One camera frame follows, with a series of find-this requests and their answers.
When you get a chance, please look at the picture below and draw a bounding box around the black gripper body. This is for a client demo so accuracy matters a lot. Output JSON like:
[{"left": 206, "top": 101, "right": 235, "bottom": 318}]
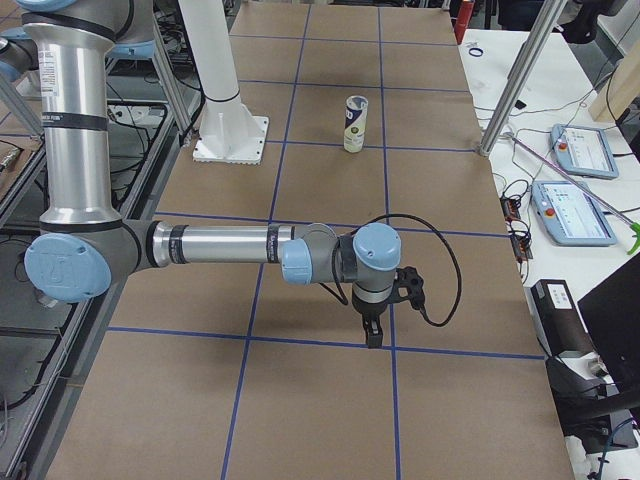
[{"left": 360, "top": 307, "right": 384, "bottom": 334}]

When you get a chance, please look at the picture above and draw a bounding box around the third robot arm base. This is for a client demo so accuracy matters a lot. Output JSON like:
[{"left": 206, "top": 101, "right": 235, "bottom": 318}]
[{"left": 1, "top": 27, "right": 41, "bottom": 99}]

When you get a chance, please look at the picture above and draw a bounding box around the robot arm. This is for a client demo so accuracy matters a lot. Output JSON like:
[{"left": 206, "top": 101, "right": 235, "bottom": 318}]
[{"left": 21, "top": 1, "right": 401, "bottom": 348}]

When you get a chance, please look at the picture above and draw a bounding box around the black box with label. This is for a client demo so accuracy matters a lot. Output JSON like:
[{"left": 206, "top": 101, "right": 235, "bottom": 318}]
[{"left": 529, "top": 279, "right": 593, "bottom": 358}]

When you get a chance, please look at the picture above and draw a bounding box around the teach pendant near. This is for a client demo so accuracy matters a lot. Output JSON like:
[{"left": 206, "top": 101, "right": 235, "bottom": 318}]
[{"left": 531, "top": 181, "right": 617, "bottom": 247}]

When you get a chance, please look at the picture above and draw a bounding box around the teach pendant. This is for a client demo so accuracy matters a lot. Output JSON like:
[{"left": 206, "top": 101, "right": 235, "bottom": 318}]
[
  {"left": 550, "top": 124, "right": 619, "bottom": 180},
  {"left": 531, "top": 181, "right": 617, "bottom": 247}
]

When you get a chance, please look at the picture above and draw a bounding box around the black monitor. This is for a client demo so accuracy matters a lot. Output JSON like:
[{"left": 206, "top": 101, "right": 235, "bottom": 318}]
[{"left": 578, "top": 255, "right": 639, "bottom": 388}]

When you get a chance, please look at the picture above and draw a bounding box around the teach pendant far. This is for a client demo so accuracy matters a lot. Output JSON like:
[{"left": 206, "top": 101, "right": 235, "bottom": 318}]
[{"left": 550, "top": 124, "right": 619, "bottom": 180}]

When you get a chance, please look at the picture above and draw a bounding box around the reacher grabber stick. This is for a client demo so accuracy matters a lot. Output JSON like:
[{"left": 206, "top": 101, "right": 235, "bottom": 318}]
[{"left": 506, "top": 133, "right": 640, "bottom": 255}]

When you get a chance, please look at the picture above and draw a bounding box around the red cylinder tube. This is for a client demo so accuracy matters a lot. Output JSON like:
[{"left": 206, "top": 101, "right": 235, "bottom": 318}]
[{"left": 454, "top": 0, "right": 475, "bottom": 45}]

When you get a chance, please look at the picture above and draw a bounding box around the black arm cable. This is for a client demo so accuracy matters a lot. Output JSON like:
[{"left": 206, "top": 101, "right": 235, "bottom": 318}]
[{"left": 319, "top": 213, "right": 462, "bottom": 329}]

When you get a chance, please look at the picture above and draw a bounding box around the electronics board with wires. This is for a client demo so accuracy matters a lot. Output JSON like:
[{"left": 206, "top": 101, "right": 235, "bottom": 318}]
[{"left": 499, "top": 179, "right": 533, "bottom": 264}]

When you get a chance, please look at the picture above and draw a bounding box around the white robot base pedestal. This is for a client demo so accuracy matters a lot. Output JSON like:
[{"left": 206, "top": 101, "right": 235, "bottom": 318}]
[{"left": 179, "top": 0, "right": 269, "bottom": 165}]

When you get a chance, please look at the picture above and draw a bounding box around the aluminium frame post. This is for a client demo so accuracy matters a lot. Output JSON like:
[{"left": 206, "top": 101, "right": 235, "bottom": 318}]
[{"left": 478, "top": 0, "right": 567, "bottom": 157}]

